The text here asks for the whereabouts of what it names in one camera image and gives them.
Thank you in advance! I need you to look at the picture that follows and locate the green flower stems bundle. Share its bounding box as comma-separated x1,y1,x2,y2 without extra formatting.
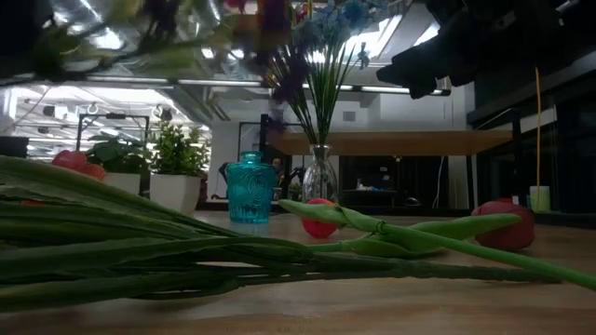
0,149,562,314

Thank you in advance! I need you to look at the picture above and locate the purple artificial flower bunch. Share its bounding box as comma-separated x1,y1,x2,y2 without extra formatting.
27,0,311,136

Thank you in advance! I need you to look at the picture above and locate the blue artificial flower bunch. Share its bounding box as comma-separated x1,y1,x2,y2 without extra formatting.
267,0,390,150

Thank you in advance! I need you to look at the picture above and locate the broad-leaf plant in white pot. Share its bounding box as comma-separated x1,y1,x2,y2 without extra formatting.
86,132,151,196

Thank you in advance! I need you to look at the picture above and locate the clear glass vase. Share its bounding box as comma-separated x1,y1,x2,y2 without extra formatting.
302,143,340,205

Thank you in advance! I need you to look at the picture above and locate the long linear ceiling light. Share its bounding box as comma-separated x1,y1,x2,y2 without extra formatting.
86,76,452,98

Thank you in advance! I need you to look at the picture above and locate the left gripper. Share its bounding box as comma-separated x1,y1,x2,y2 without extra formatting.
0,0,55,78

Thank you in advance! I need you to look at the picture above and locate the person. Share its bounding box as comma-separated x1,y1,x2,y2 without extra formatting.
271,156,285,188

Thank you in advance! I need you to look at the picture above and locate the wooden shelf with black legs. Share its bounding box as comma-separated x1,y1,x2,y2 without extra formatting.
266,128,522,210

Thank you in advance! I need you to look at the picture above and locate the pale cylindrical container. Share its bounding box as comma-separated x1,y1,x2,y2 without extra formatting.
529,184,552,213

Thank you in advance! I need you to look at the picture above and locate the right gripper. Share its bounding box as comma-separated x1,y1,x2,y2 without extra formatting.
375,0,564,100

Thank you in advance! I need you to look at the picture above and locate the teal glass vase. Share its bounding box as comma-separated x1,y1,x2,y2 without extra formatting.
226,151,278,224

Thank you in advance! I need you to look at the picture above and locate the black background stand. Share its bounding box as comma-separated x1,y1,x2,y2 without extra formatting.
237,113,307,162

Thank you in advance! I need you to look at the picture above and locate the dark red artificial tulip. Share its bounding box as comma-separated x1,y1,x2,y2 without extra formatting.
302,199,536,260

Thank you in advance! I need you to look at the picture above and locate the yellow cable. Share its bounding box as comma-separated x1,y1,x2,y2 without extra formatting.
534,66,544,210

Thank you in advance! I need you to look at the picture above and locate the small-leaf plant in white pot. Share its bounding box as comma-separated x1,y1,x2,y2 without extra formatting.
148,121,210,216

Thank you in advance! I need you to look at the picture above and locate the black monitor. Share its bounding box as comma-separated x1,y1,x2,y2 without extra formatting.
0,135,30,159

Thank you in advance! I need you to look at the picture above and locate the silver ventilation duct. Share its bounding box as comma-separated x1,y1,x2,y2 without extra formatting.
50,0,229,122

